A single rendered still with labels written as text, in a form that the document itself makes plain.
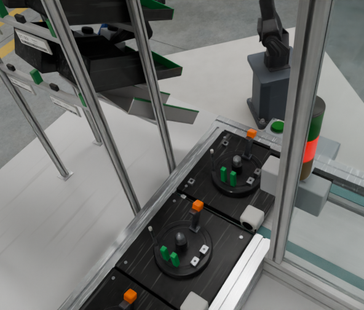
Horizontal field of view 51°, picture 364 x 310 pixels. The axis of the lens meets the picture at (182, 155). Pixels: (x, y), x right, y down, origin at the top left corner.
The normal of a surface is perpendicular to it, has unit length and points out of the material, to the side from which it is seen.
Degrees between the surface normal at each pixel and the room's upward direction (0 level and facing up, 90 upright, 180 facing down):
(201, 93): 0
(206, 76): 0
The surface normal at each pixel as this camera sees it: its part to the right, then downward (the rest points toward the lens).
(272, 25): -0.30, 0.36
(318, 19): -0.57, 0.68
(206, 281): -0.12, -0.63
